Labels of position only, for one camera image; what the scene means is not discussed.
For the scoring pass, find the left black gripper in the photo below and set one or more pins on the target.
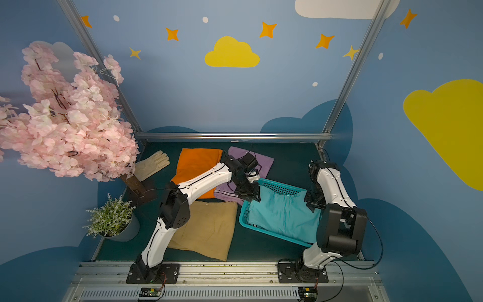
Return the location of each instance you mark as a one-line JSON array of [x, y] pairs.
[[248, 190]]

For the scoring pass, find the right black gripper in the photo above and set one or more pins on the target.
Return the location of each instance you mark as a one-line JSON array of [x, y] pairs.
[[313, 204]]

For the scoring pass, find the turquoise pants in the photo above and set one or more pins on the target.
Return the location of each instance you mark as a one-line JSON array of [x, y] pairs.
[[285, 215]]

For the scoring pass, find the turquoise plastic basket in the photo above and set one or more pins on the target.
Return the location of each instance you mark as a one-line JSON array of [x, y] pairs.
[[280, 188]]

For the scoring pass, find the khaki pants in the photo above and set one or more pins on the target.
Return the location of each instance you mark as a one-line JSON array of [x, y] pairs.
[[209, 231]]

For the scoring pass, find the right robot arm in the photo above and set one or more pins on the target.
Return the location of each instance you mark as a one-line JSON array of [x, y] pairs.
[[342, 224]]

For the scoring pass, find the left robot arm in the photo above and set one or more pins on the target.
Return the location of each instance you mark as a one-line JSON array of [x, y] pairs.
[[175, 210]]

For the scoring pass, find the folded orange pants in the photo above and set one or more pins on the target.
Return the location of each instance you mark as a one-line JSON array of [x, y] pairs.
[[194, 162]]

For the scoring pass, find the right green circuit board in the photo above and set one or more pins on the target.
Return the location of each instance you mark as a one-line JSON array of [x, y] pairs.
[[307, 294]]

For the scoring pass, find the green circuit board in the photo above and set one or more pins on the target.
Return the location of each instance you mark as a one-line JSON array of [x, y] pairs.
[[307, 294], [150, 293]]

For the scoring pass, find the cream work glove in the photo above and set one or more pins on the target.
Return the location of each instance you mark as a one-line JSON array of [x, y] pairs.
[[150, 166]]

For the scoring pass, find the small green potted plant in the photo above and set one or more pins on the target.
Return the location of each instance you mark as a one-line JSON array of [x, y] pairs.
[[115, 220]]

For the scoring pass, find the left green circuit board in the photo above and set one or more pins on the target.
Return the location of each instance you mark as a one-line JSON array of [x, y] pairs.
[[150, 293]]

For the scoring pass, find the pink cherry blossom tree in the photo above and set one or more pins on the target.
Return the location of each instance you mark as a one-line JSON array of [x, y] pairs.
[[73, 128]]

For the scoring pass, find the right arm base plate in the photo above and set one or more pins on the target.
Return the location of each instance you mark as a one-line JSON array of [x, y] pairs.
[[289, 272]]

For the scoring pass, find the aluminium frame back bar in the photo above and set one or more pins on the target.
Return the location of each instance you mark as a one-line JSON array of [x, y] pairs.
[[234, 136]]

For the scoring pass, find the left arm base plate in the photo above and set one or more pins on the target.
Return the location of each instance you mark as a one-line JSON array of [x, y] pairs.
[[162, 273]]

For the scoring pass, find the aluminium front rail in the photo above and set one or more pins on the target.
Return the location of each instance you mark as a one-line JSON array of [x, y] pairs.
[[224, 281]]

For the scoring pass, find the aluminium frame right post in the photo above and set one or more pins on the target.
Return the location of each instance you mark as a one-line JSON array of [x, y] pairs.
[[358, 63]]

